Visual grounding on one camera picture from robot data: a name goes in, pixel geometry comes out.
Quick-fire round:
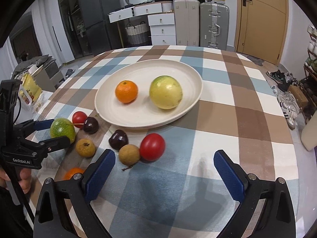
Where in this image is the orange mandarin on plate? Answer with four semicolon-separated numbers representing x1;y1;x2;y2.
115;80;139;104

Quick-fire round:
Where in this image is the small red tomato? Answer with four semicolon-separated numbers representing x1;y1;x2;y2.
72;111;88;129

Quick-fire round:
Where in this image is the yellow snack bag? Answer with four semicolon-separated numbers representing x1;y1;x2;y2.
19;73;42;105

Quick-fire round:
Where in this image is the wooden shoe rack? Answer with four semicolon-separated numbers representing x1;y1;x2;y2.
301;25;316;115

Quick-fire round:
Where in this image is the silver aluminium suitcase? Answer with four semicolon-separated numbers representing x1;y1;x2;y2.
200;3;229;50

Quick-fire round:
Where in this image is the green passion fruit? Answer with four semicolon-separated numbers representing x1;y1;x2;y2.
50;118;76;144

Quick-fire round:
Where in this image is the white striped sneaker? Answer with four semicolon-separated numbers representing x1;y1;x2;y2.
277;92;299;130

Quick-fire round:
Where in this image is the large red tomato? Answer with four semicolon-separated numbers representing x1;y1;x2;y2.
139;133;165;162

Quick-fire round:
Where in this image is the woven laundry basket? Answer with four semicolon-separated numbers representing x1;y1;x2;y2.
125;21;150;46

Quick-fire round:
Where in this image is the dark cherry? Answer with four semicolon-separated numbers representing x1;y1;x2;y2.
83;117;99;134
109;130;129;151

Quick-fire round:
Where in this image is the left hand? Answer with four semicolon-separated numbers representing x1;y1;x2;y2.
0;168;32;194

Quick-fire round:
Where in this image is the cream round plate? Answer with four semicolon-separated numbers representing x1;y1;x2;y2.
95;59;203;129

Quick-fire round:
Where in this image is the yellow passion fruit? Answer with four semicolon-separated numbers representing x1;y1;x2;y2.
149;75;183;110

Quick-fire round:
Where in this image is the black refrigerator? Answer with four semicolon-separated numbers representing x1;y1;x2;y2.
78;0;122;55

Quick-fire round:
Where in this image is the orange mandarin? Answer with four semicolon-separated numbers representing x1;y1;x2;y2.
115;80;139;104
63;167;84;180

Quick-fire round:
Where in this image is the white drawer desk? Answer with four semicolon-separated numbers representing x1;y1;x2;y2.
108;1;176;45

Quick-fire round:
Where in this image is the beige suitcase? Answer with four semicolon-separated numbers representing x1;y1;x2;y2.
174;0;200;47

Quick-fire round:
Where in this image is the dark cherry left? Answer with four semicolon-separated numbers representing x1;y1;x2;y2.
83;117;99;134

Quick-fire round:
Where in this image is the dark cherry right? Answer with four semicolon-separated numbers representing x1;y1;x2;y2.
109;130;129;151

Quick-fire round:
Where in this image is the checkered tablecloth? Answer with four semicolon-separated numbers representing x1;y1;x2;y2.
35;46;299;237

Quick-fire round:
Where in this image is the brown longan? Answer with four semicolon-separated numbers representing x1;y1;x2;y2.
75;139;96;158
118;145;141;171

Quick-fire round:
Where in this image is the wooden door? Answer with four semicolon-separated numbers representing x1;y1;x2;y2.
236;0;288;65

